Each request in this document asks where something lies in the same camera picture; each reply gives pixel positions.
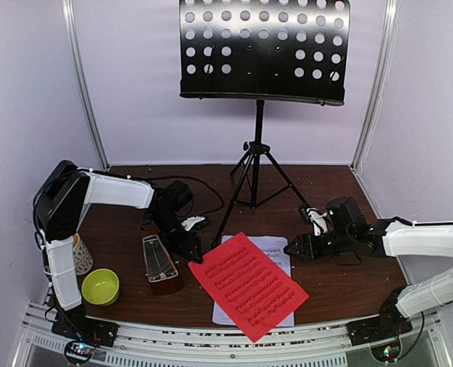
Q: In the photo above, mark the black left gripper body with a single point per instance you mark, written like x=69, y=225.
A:
x=175, y=238

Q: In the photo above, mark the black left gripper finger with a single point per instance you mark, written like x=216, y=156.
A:
x=198, y=243
x=187, y=251

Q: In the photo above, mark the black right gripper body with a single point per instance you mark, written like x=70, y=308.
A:
x=320, y=251

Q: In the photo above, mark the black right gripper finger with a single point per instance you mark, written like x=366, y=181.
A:
x=298, y=255
x=300, y=244

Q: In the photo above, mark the black perforated music stand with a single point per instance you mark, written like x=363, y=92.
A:
x=291, y=51

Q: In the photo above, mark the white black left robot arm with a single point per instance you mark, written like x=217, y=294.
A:
x=58, y=209

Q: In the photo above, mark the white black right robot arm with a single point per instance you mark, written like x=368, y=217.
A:
x=343, y=228

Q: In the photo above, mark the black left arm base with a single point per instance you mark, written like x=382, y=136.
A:
x=88, y=330

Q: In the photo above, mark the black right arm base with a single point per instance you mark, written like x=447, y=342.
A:
x=389, y=323

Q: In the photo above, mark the white sheet music page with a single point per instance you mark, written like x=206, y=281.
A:
x=271, y=246

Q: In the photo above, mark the brown wooden metronome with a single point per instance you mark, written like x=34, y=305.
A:
x=161, y=271

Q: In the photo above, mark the red sheet music page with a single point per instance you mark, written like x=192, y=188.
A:
x=252, y=290

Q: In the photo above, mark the lime green bowl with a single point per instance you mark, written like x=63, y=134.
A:
x=101, y=287

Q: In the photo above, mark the patterned mug yellow inside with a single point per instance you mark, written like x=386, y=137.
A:
x=83, y=261

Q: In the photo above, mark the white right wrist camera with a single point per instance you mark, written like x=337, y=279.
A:
x=315, y=218

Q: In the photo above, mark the aluminium front rail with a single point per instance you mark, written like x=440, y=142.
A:
x=319, y=344

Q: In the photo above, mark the right aluminium frame post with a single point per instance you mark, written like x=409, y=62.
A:
x=382, y=72

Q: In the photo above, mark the aluminium frame post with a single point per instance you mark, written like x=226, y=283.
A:
x=382, y=72
x=84, y=93

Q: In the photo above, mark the left aluminium frame post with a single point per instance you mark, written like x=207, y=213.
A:
x=84, y=93

